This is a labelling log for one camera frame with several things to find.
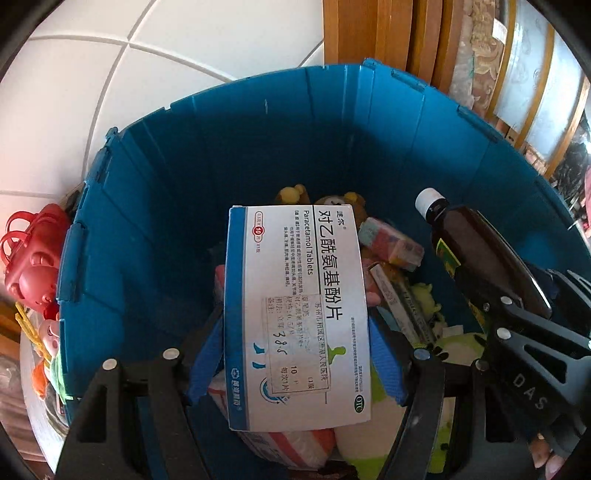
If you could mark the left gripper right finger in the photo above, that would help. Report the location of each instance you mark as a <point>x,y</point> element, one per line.
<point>420,381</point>

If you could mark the dark brown medicine bottle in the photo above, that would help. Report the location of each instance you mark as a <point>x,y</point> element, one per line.
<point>476,256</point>

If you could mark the blue white paracetamol box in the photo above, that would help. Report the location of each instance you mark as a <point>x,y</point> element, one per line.
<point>296,330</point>

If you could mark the person right hand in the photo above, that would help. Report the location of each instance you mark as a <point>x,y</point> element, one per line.
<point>545,458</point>

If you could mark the green frog plush toy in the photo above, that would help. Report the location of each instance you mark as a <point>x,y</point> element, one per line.
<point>366,446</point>

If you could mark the pink striped sponge block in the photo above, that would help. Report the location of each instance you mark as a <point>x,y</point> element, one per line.
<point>390,244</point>

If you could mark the yellow plastic toy tongs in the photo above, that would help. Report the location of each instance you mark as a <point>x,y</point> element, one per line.
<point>31,333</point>

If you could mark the blue plastic storage crate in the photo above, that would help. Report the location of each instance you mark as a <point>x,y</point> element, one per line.
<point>144,261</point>

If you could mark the brown bear plush toy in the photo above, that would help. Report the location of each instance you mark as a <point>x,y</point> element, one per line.
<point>298,195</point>

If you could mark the red bear toy suitcase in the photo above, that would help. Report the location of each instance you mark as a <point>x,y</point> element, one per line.
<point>31,253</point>

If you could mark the rolled patterned carpet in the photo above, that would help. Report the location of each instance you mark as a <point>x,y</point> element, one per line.
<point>481,47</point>

